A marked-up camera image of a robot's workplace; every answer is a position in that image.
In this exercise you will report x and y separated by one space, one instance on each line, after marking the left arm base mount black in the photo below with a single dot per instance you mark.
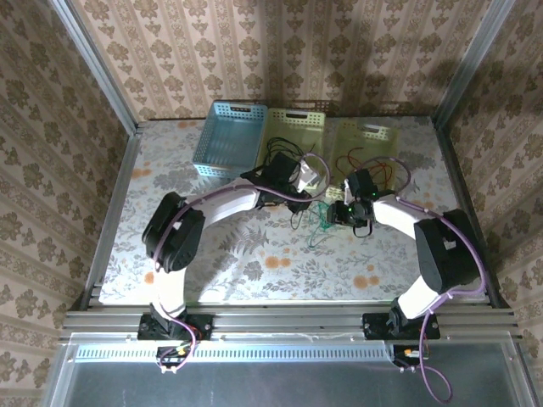
203 326

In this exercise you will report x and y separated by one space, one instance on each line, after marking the aluminium side rail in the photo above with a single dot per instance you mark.
116 199
459 169

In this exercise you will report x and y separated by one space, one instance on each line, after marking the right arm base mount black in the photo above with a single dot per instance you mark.
373 326

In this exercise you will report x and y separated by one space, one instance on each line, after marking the grey metal plate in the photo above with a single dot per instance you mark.
275 386

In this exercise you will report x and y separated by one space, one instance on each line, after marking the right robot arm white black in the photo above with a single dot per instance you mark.
445 254

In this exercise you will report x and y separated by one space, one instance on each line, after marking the blue plastic basket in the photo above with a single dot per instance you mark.
225 140

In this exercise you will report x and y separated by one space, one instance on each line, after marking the aluminium frame post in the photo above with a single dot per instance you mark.
475 59
97 63

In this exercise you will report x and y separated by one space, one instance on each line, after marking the yellow-green plastic basket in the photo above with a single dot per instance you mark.
365 140
292 127

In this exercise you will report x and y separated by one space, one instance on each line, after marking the aluminium frame rail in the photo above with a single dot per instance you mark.
275 324

